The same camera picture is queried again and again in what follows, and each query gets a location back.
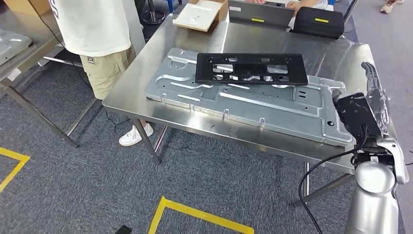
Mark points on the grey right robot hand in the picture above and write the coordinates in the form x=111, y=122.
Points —
x=376, y=97

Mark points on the black pole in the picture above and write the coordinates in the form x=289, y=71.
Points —
x=350, y=9

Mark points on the large stamped metal panel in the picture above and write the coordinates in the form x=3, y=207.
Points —
x=258, y=106

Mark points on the dark grey laptop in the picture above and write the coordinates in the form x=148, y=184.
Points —
x=258, y=14

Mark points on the stainless steel workbench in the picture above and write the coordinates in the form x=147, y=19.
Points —
x=145, y=80

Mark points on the standing person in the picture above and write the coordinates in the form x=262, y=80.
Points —
x=96, y=32

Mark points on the white board panel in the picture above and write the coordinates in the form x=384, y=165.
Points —
x=134, y=22

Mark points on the chrome stool base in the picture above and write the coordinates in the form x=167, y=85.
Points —
x=153, y=16

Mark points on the seated person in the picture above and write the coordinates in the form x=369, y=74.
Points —
x=303, y=3

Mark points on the black left wrist bracket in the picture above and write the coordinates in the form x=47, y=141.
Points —
x=123, y=230

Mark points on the black case with yellow mark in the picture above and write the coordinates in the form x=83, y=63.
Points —
x=319, y=22

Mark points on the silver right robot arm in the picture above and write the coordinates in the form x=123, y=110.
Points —
x=377, y=193

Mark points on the person's feet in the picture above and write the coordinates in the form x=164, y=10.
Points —
x=388, y=6

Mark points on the blue wheeled cart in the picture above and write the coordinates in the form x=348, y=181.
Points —
x=172, y=2

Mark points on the closed cardboard box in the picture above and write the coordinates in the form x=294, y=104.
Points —
x=25, y=5

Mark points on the black plastic plate frame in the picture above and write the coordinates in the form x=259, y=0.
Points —
x=203, y=71

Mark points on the grey stamped metal panel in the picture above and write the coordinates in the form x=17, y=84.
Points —
x=11, y=45

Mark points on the stainless steel table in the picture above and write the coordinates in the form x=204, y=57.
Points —
x=25, y=64

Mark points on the open cardboard box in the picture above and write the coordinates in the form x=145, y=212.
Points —
x=200, y=14

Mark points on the person's hand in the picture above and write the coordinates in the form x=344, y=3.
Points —
x=258, y=1
x=294, y=5

